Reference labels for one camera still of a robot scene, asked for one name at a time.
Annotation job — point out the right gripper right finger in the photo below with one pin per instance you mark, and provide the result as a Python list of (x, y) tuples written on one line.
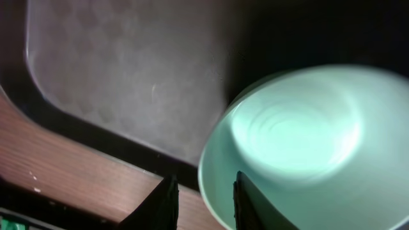
[(253, 211)]

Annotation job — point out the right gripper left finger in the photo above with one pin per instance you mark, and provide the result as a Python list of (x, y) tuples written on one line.
[(159, 211)]

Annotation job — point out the mint green bowl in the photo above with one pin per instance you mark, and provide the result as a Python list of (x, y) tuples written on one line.
[(324, 147)]

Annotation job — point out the brown plastic serving tray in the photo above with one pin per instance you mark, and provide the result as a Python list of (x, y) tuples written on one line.
[(145, 81)]

